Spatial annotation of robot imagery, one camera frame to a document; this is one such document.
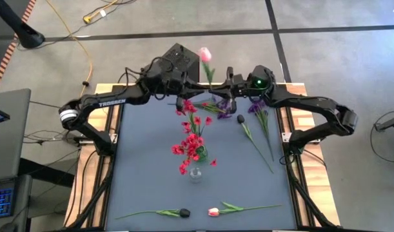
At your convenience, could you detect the green patterned glass vase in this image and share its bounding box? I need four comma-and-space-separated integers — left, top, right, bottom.
195, 144, 209, 163

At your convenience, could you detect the red artificial flower bunch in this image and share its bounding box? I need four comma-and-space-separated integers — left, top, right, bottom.
175, 99, 214, 136
170, 133, 219, 177

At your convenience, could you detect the clear ribbed glass vase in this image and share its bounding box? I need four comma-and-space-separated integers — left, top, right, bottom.
188, 166, 203, 184

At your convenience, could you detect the grey stand leg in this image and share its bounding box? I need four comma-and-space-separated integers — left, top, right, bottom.
373, 112, 394, 135

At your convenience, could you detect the yellow cord with plug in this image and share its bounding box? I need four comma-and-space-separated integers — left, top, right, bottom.
83, 0, 120, 25

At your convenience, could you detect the yellow floor cable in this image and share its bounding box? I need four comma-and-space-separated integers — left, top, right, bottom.
44, 0, 94, 97

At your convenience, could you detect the black artificial tulip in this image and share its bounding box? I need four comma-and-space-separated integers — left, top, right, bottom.
237, 114, 275, 175
115, 208, 191, 220

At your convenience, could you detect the black floor cable loop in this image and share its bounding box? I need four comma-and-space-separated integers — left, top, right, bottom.
369, 109, 394, 164

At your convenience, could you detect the black perforated box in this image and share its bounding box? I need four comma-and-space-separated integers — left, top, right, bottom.
141, 43, 201, 84

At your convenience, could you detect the laptop with blue backlit keyboard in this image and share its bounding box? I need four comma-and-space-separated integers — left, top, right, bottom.
0, 175, 33, 232

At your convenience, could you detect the blue-grey table mat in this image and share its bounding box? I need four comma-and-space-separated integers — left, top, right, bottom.
105, 88, 297, 231

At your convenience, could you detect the hazard striped floor mat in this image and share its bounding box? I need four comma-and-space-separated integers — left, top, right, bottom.
0, 0, 38, 94

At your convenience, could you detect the pink artificial tulip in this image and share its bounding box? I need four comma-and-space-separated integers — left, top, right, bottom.
197, 46, 217, 90
208, 201, 283, 217

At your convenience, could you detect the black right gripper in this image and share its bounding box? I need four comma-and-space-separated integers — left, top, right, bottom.
212, 65, 277, 114

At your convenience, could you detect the black aluminium table frame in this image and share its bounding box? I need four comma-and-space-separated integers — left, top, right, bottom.
64, 82, 341, 232

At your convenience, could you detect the black stand pole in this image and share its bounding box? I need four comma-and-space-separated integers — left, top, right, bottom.
0, 0, 46, 49

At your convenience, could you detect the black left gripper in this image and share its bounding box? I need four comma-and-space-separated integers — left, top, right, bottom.
141, 63, 211, 99

